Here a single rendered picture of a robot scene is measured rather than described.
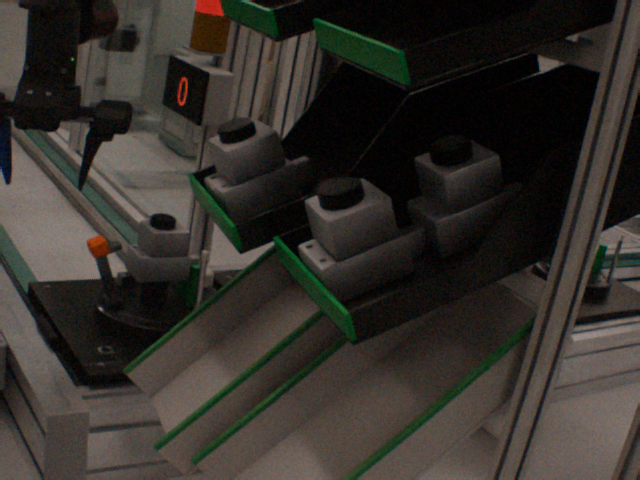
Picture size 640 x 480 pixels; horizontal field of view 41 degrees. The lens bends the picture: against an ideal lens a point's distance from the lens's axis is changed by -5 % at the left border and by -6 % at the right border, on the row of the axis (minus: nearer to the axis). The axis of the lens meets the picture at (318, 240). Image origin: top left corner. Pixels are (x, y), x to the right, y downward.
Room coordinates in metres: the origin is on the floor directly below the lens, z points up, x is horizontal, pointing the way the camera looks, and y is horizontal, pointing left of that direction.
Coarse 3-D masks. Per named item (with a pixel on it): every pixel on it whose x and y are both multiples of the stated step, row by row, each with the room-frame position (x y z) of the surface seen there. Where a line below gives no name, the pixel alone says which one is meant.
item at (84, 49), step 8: (80, 48) 1.65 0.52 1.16; (88, 48) 1.64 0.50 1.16; (80, 56) 1.64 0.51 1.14; (88, 56) 1.65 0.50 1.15; (80, 64) 1.64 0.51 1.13; (80, 72) 1.63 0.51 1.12; (80, 80) 1.63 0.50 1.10; (72, 128) 1.64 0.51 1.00; (72, 136) 1.63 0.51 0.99; (72, 144) 1.63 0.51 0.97
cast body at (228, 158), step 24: (240, 120) 0.69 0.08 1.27; (216, 144) 0.68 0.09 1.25; (240, 144) 0.67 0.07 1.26; (264, 144) 0.68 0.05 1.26; (216, 168) 0.70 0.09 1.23; (240, 168) 0.67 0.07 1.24; (264, 168) 0.68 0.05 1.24; (288, 168) 0.69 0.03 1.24; (216, 192) 0.67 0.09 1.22; (240, 192) 0.67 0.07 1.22; (264, 192) 0.68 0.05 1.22; (288, 192) 0.69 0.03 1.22; (240, 216) 0.67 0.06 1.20
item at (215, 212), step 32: (512, 64) 0.71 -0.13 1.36; (320, 96) 0.78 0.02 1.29; (352, 96) 0.79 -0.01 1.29; (384, 96) 0.81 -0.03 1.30; (416, 96) 0.68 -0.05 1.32; (448, 96) 0.69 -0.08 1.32; (320, 128) 0.78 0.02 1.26; (352, 128) 0.80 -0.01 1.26; (384, 128) 0.67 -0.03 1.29; (416, 128) 0.68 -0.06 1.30; (320, 160) 0.76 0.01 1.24; (352, 160) 0.75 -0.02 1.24; (384, 160) 0.67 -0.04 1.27; (224, 224) 0.64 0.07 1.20; (256, 224) 0.63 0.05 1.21; (288, 224) 0.64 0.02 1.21
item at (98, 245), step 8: (88, 240) 0.90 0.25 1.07; (96, 240) 0.89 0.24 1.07; (104, 240) 0.89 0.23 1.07; (88, 248) 0.90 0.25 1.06; (96, 248) 0.89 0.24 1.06; (104, 248) 0.89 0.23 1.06; (112, 248) 0.90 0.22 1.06; (120, 248) 0.91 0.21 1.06; (96, 256) 0.89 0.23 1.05; (104, 256) 0.90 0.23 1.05; (104, 264) 0.90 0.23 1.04; (104, 272) 0.90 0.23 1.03; (104, 280) 0.90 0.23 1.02; (112, 280) 0.90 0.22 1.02; (104, 288) 0.91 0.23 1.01; (112, 288) 0.90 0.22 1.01; (112, 296) 0.90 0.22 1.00
